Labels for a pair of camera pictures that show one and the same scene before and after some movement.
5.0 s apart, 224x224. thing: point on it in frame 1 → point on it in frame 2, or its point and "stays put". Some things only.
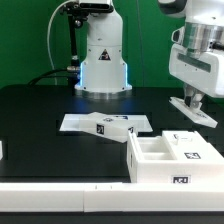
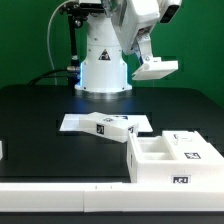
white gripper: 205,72 → 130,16
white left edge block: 1,149 stays put
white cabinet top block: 112,126 stays put
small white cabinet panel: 198,116 → 154,68
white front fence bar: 111,197 stays put
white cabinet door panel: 190,145 stays put
